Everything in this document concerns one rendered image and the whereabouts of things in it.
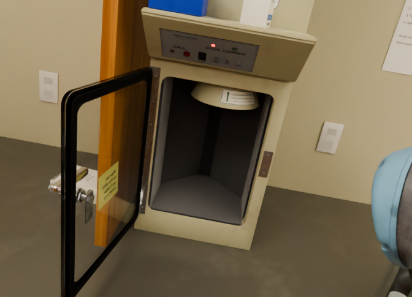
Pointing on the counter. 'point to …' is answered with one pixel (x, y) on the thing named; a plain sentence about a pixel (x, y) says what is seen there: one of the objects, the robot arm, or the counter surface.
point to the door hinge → (149, 137)
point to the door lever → (55, 187)
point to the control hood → (269, 43)
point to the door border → (70, 169)
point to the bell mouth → (225, 97)
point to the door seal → (76, 171)
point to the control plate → (186, 43)
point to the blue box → (180, 0)
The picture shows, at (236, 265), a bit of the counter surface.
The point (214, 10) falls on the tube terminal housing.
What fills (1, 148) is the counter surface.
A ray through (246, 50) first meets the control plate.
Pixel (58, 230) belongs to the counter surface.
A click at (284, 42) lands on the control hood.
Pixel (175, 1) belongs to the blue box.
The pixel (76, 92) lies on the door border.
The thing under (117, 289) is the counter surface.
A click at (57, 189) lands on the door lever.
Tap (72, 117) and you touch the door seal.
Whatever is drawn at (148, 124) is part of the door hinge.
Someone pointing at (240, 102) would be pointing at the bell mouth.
